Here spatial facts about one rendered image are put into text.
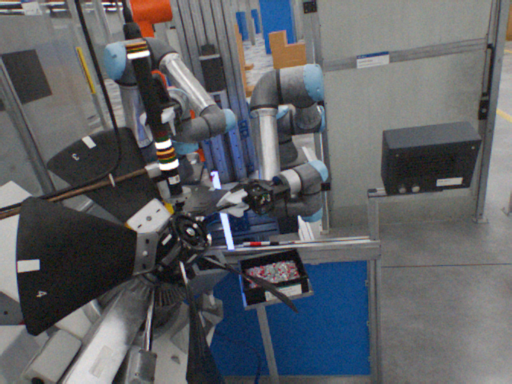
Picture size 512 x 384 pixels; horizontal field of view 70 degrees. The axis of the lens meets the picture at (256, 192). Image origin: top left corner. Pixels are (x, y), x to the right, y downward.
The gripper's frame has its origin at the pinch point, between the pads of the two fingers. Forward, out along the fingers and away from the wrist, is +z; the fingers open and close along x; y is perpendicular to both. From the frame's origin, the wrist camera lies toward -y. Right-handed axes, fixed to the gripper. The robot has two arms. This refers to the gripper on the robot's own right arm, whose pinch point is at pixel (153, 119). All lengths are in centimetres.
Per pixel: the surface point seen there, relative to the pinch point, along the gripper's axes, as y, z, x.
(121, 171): 11.4, -2.2, 11.7
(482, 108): 60, -150, -175
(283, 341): 112, -35, -19
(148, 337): 37.7, 26.7, 6.6
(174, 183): 16.1, -0.1, -0.6
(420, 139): 24, -21, -71
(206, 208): 28.5, -8.7, -5.0
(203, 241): 28.7, 8.1, -5.3
